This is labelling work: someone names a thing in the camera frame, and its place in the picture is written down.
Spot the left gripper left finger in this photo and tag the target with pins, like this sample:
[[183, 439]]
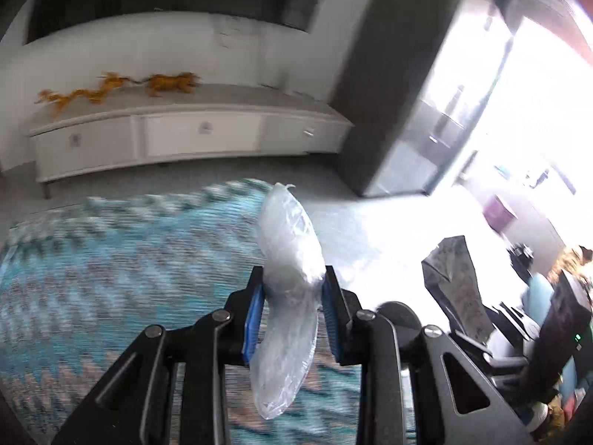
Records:
[[133, 402]]

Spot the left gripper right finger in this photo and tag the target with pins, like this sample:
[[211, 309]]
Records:
[[417, 386]]

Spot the grey foil wrapper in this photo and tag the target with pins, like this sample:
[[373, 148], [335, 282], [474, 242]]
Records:
[[450, 278]]

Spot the clear plastic bag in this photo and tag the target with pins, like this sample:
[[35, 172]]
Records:
[[294, 272]]

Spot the teal zigzag table cloth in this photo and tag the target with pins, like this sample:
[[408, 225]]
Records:
[[78, 284]]

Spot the white tv cabinet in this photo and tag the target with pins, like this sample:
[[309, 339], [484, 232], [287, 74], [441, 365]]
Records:
[[215, 121]]

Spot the orange tiger figurine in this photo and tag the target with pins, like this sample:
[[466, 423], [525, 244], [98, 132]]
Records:
[[184, 82]]

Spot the grey refrigerator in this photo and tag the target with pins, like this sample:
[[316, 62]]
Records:
[[414, 86]]

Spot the orange dragon figurine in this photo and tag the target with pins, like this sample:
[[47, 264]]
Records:
[[108, 81]]

